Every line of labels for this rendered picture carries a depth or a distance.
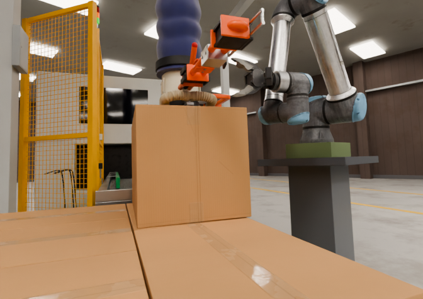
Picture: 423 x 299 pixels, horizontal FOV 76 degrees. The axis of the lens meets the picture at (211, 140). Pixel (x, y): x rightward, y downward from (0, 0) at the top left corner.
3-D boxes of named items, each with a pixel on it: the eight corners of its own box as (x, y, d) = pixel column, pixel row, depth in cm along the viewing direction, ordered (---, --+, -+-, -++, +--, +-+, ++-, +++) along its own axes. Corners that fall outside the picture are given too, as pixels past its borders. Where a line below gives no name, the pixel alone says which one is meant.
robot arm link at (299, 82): (315, 94, 113) (315, 70, 114) (290, 92, 109) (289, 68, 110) (301, 98, 122) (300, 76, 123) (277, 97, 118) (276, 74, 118)
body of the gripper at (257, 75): (242, 92, 113) (267, 93, 117) (252, 86, 105) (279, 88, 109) (242, 73, 113) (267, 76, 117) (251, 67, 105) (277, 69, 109)
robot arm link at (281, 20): (269, -3, 139) (253, 121, 125) (290, -15, 130) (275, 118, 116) (282, 9, 146) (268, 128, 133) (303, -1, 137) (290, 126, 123)
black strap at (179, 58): (152, 78, 133) (152, 70, 133) (197, 80, 141) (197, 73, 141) (158, 62, 112) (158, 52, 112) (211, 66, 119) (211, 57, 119)
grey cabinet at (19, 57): (20, 73, 209) (21, 36, 211) (28, 74, 210) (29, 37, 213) (11, 65, 190) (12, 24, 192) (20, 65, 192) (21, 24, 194)
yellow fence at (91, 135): (10, 255, 229) (16, 17, 245) (21, 251, 238) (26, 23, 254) (93, 264, 202) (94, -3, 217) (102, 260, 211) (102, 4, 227)
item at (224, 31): (210, 48, 71) (209, 30, 71) (236, 51, 74) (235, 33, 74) (221, 34, 63) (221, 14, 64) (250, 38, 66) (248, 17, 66)
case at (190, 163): (132, 203, 142) (131, 127, 145) (204, 197, 154) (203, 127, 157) (136, 228, 85) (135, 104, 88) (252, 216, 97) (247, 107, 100)
